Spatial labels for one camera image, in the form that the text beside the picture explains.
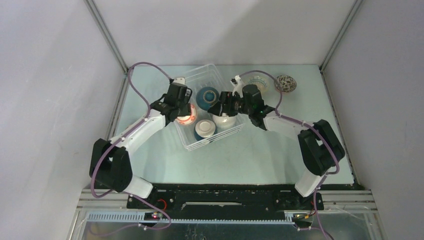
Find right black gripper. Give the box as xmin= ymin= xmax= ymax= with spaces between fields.
xmin=207 ymin=91 xmax=253 ymax=118

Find yellow patterned bowl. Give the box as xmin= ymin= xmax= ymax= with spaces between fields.
xmin=247 ymin=75 xmax=270 ymax=94

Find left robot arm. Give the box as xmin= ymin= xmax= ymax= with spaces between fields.
xmin=89 ymin=77 xmax=193 ymax=208

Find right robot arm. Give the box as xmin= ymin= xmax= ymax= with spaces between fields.
xmin=208 ymin=84 xmax=346 ymax=209

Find plain white bowl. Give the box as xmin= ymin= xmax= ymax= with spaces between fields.
xmin=212 ymin=114 xmax=236 ymax=131

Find dark teal bowl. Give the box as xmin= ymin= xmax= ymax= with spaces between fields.
xmin=195 ymin=86 xmax=220 ymax=111

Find white bowl red rings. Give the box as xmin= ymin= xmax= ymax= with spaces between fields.
xmin=176 ymin=103 xmax=199 ymax=127

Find white and navy bowl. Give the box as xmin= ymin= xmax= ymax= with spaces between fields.
xmin=193 ymin=119 xmax=218 ymax=141

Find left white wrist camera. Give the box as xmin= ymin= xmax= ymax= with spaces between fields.
xmin=173 ymin=77 xmax=186 ymax=85

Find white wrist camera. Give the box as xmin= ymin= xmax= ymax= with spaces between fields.
xmin=230 ymin=75 xmax=245 ymax=97
xmin=173 ymin=77 xmax=186 ymax=85

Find white wire dish rack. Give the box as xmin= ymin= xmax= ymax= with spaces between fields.
xmin=176 ymin=64 xmax=245 ymax=151

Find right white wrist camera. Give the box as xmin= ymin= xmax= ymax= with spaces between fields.
xmin=230 ymin=75 xmax=245 ymax=97

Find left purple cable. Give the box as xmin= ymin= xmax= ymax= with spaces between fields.
xmin=86 ymin=61 xmax=175 ymax=233

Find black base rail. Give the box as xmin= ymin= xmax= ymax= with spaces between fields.
xmin=92 ymin=180 xmax=364 ymax=221

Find aluminium frame rail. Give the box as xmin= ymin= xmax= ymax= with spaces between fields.
xmin=82 ymin=0 xmax=130 ymax=75

